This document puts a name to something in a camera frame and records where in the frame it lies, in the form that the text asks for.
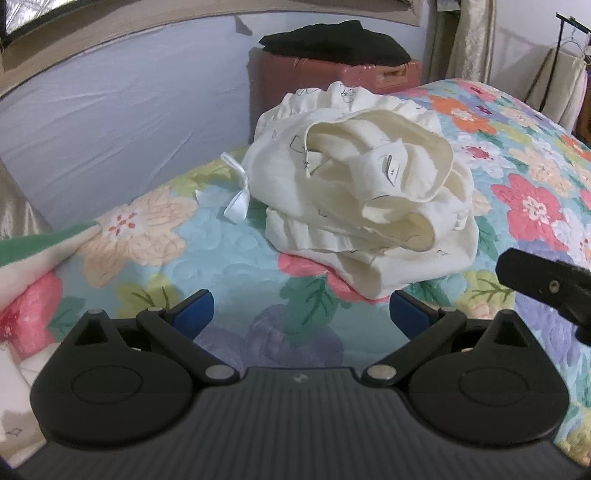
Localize beige satin cloth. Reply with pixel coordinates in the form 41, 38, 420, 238
0, 159, 54, 241

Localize silver quilted window cover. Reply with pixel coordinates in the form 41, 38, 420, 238
0, 0, 109, 47

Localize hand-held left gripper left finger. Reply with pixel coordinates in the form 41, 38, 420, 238
56, 289, 241, 385

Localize floral quilt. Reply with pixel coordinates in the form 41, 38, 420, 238
0, 78, 591, 464

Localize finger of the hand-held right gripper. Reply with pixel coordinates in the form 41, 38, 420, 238
495, 248, 591, 345

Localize cream hanging garment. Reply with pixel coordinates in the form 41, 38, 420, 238
526, 46, 590, 136

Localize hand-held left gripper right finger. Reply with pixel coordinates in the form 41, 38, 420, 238
360, 290, 537, 387

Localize white printed garment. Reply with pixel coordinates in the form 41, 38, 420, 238
219, 80, 481, 304

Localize beige curtain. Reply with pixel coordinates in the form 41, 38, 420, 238
433, 0, 498, 85

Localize black clothes rack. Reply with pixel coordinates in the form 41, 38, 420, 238
524, 14, 591, 103

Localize green bordered blanket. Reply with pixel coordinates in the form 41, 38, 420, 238
0, 220, 101, 352

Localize black folded cloth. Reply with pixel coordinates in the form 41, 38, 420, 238
259, 20, 411, 66

